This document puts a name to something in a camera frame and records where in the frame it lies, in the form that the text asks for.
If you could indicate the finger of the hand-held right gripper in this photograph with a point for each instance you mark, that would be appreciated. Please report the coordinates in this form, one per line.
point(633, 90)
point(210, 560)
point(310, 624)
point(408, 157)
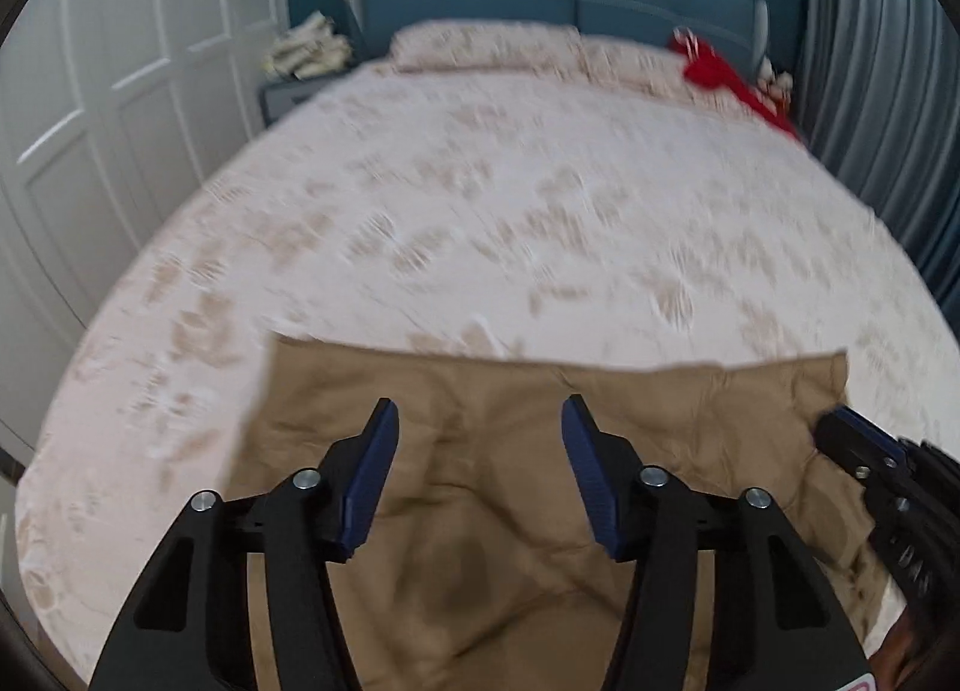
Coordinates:
point(844, 452)
point(874, 439)

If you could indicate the bed with floral bedspread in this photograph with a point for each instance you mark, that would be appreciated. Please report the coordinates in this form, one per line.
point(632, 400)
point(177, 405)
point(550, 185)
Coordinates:
point(487, 211)

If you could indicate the pile of pale clothes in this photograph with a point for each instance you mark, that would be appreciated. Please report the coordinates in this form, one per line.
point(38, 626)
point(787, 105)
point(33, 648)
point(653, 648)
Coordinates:
point(307, 49)

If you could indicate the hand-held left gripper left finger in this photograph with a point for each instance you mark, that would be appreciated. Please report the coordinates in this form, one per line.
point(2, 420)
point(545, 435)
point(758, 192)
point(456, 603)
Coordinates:
point(367, 481)

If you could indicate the white wardrobe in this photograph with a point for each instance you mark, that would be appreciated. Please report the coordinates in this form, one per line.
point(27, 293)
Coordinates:
point(112, 98)

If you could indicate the tan quilted jacket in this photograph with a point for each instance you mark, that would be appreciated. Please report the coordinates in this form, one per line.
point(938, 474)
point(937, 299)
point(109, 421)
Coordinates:
point(487, 496)

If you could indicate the grey curtain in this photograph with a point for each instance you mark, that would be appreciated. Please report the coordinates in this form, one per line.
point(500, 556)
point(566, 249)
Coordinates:
point(877, 98)

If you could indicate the red cloth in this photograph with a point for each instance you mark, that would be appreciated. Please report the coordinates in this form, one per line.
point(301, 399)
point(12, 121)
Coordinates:
point(720, 72)

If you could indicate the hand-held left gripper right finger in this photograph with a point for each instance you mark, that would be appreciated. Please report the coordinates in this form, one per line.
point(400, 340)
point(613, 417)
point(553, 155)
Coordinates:
point(592, 481)

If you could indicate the grey nightstand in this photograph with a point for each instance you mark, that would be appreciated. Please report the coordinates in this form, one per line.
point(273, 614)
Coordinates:
point(289, 98)

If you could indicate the plush doll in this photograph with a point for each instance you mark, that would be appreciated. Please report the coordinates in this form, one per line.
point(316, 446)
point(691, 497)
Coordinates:
point(784, 87)
point(765, 72)

